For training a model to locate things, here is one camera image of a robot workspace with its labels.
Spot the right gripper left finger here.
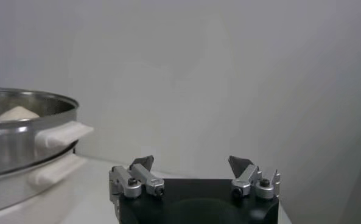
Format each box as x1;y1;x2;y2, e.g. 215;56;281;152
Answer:
108;155;166;200

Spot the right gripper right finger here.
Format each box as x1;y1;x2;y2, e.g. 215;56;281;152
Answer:
228;155;282;200

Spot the perforated steel steamer basket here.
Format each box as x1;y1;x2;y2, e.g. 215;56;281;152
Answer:
0;86;95;180

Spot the white steamed baozi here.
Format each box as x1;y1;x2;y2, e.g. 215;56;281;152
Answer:
0;105;40;122

